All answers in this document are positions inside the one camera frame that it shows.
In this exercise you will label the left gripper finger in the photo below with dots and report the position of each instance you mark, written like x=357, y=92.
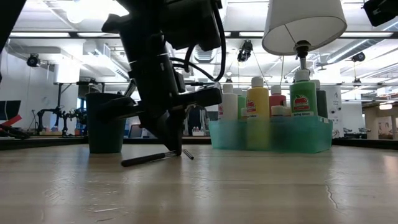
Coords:
x=160, y=130
x=175, y=133

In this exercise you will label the orange bristle paintbrush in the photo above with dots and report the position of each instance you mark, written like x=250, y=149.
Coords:
x=188, y=154

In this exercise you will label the dark green cup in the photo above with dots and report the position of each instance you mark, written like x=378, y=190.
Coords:
x=102, y=137

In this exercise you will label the large white paint bottle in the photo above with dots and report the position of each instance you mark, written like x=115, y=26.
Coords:
x=228, y=105

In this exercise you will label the large green paint bottle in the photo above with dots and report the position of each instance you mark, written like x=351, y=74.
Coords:
x=242, y=102

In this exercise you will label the large bright yellow paint bottle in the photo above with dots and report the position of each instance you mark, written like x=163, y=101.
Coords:
x=258, y=102

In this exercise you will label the large dark teal paint bottle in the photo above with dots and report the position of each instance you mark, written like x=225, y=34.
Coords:
x=322, y=99

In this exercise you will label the large pink paint bottle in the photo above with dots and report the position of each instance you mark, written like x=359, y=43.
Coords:
x=277, y=98

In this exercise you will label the light green labelled paint bottle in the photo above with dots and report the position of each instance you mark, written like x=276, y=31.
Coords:
x=303, y=96

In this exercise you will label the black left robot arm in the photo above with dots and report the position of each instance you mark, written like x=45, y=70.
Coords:
x=140, y=31

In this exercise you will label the background black robot arm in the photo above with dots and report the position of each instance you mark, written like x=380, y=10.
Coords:
x=62, y=115

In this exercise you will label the person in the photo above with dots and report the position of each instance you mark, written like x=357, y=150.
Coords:
x=196, y=121

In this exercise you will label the grey background monitor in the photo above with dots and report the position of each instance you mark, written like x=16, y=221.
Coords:
x=135, y=132

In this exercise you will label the white shade chrome table lamp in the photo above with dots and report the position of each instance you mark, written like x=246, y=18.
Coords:
x=304, y=18

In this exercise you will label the white cylindrical appliance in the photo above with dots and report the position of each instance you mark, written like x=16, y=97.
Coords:
x=335, y=105

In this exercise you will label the black overhead crossbar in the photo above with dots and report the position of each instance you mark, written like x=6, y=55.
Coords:
x=62, y=34

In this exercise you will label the green translucent plastic bin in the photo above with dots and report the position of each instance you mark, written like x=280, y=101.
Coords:
x=295, y=137

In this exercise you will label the red flat strip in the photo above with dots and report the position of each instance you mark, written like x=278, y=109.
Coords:
x=12, y=120

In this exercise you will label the black hanging camera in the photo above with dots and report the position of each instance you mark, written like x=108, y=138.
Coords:
x=33, y=60
x=245, y=51
x=358, y=56

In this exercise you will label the silver ceiling duct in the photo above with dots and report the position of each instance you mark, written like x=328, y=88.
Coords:
x=205, y=56

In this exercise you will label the background black frame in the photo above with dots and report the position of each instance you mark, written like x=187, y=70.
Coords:
x=93, y=83

